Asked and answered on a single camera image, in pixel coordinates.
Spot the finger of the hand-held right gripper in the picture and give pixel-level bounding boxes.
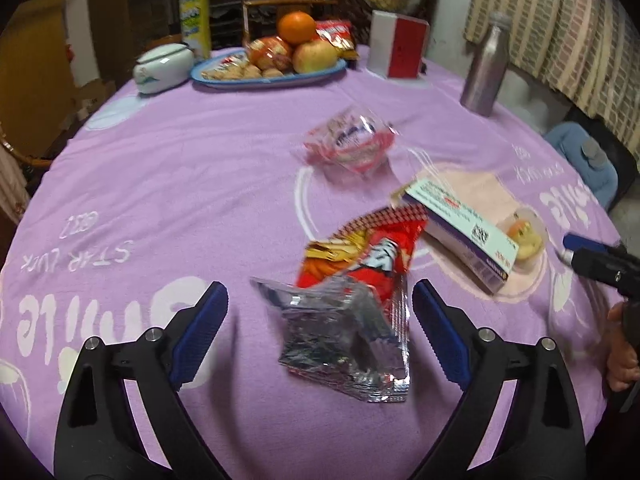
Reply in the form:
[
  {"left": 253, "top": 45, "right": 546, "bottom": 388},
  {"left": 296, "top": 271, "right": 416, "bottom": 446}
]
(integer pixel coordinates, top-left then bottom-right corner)
[{"left": 561, "top": 232, "right": 626, "bottom": 267}]

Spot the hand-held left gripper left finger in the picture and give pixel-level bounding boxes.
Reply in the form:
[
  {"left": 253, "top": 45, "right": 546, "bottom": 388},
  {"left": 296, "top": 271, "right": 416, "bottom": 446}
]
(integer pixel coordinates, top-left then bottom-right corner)
[{"left": 54, "top": 281, "right": 230, "bottom": 480}]

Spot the curved wooden chair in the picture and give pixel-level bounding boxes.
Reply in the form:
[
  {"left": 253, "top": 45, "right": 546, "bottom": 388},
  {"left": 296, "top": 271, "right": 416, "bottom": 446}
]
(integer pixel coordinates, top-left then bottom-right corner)
[{"left": 0, "top": 122, "right": 53, "bottom": 173}]

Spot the apple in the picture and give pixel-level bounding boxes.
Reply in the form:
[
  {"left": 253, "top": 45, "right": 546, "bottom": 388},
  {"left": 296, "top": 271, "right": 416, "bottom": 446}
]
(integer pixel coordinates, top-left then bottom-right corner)
[{"left": 292, "top": 38, "right": 339, "bottom": 74}]

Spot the orange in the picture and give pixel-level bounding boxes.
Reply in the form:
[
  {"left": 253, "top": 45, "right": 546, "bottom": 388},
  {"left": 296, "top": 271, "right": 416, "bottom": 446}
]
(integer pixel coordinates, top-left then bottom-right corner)
[{"left": 277, "top": 11, "right": 318, "bottom": 45}]

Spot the white ceramic lidded jar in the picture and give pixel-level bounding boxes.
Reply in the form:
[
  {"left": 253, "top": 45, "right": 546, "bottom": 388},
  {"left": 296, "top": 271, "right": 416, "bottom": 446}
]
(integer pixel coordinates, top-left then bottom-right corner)
[{"left": 132, "top": 44, "right": 195, "bottom": 95}]

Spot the yellow green spray can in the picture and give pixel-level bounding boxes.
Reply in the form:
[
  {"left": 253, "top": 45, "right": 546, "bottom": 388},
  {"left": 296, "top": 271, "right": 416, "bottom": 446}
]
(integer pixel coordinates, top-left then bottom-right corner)
[{"left": 178, "top": 0, "right": 212, "bottom": 59}]

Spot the wooden chair back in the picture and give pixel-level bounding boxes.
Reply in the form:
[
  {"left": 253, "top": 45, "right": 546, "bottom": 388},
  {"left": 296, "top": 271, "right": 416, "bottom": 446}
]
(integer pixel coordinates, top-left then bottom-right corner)
[{"left": 242, "top": 0, "right": 342, "bottom": 52}]

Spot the small clear plastic cup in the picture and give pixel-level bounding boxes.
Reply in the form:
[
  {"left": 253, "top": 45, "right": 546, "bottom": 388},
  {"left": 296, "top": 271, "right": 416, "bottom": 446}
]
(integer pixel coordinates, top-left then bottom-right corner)
[{"left": 502, "top": 206, "right": 548, "bottom": 262}]

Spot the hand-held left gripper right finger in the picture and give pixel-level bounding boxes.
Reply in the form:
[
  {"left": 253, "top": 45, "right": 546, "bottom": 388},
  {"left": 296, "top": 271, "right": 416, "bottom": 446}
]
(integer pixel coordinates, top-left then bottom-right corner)
[{"left": 413, "top": 279, "right": 586, "bottom": 480}]

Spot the blue oval plate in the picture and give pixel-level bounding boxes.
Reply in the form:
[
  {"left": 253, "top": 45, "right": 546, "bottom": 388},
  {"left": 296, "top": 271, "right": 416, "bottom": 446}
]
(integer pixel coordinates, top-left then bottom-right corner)
[{"left": 190, "top": 55, "right": 347, "bottom": 92}]

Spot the light blue cushion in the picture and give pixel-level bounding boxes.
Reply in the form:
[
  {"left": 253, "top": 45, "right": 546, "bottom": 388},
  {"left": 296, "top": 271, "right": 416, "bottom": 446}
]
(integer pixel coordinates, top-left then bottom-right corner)
[{"left": 544, "top": 121, "right": 620, "bottom": 212}]

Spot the wrapped red fruit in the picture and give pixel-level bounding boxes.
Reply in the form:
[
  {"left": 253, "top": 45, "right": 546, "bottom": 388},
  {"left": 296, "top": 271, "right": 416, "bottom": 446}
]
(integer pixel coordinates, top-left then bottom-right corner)
[{"left": 247, "top": 36, "right": 294, "bottom": 71}]

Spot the cardboard box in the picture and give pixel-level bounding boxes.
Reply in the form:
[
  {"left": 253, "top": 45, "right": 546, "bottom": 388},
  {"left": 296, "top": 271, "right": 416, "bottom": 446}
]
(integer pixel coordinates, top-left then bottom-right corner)
[{"left": 70, "top": 79, "right": 120, "bottom": 117}]

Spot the metal bottle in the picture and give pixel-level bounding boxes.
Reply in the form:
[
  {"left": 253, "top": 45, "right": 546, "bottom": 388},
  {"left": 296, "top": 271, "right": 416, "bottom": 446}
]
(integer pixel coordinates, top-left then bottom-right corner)
[{"left": 459, "top": 10, "right": 512, "bottom": 118}]

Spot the pile of walnuts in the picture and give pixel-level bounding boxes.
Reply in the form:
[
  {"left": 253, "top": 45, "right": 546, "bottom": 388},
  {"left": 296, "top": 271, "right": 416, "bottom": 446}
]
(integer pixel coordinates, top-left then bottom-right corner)
[{"left": 201, "top": 57, "right": 287, "bottom": 82}]

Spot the clear red printed wrapper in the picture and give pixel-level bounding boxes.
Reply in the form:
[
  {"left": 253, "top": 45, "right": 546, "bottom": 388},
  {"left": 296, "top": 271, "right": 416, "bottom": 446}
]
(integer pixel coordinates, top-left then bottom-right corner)
[{"left": 303, "top": 106, "right": 399, "bottom": 177}]

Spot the red foil snack wrapper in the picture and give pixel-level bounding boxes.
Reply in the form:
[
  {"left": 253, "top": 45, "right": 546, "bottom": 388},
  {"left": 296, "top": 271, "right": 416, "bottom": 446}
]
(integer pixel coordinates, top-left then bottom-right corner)
[{"left": 250, "top": 206, "right": 429, "bottom": 403}]

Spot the red and white box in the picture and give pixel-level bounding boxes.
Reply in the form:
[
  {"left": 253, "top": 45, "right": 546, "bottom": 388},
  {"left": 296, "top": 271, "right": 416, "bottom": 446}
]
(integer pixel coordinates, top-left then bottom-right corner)
[{"left": 367, "top": 9, "right": 431, "bottom": 79}]

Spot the person's right hand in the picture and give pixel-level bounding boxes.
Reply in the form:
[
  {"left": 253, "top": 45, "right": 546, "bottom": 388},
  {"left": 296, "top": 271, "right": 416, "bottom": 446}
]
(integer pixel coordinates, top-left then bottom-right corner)
[{"left": 605, "top": 301, "right": 640, "bottom": 394}]

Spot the purple printed tablecloth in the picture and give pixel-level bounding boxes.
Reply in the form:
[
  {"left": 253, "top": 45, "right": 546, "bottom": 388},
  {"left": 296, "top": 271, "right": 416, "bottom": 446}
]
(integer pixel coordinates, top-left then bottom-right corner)
[{"left": 0, "top": 44, "right": 632, "bottom": 480}]

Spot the white purple medicine box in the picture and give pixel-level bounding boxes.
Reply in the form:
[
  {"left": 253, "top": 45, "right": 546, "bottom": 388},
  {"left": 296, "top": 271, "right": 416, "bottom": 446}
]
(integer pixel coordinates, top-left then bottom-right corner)
[{"left": 400, "top": 175, "right": 522, "bottom": 296}]

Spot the red snack packet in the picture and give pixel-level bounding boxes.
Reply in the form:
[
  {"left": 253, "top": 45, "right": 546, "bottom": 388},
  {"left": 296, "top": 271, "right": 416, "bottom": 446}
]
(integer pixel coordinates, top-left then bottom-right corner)
[{"left": 315, "top": 19, "right": 359, "bottom": 61}]

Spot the brick patterned curtain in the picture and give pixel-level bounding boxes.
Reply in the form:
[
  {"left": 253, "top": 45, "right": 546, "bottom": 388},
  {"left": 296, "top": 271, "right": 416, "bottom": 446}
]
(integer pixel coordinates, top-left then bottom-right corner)
[{"left": 464, "top": 0, "right": 640, "bottom": 133}]

